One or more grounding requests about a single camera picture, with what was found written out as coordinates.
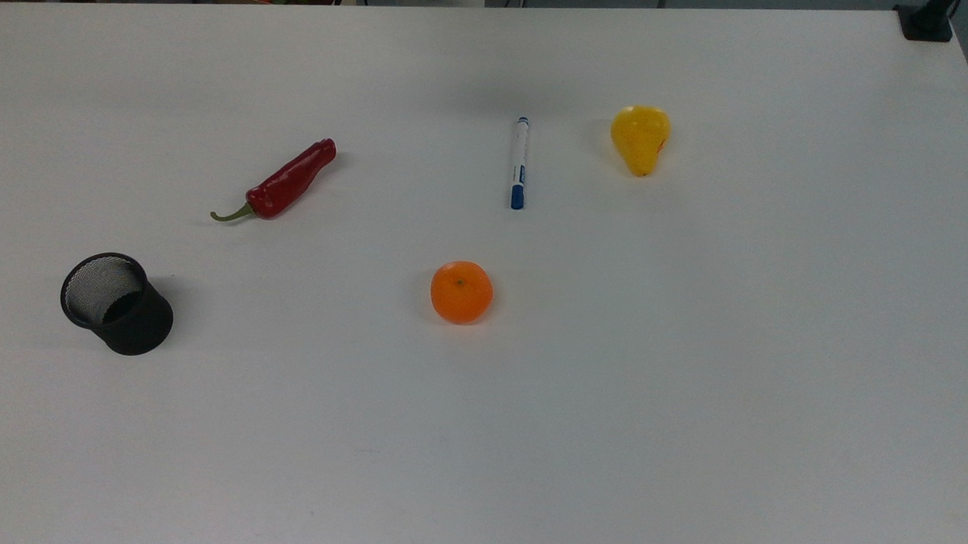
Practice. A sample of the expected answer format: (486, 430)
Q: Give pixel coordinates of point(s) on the white marker with blue cap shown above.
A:
(519, 160)

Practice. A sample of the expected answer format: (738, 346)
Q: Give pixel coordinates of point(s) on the orange mandarin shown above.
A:
(461, 292)

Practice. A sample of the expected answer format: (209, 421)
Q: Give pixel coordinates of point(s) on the red chili pepper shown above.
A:
(290, 181)

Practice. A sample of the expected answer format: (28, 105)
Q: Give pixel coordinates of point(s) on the yellow pear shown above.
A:
(640, 136)

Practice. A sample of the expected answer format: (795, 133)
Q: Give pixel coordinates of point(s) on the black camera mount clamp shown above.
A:
(926, 22)

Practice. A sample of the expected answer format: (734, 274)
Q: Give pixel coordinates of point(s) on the black mesh pen cup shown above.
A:
(132, 324)

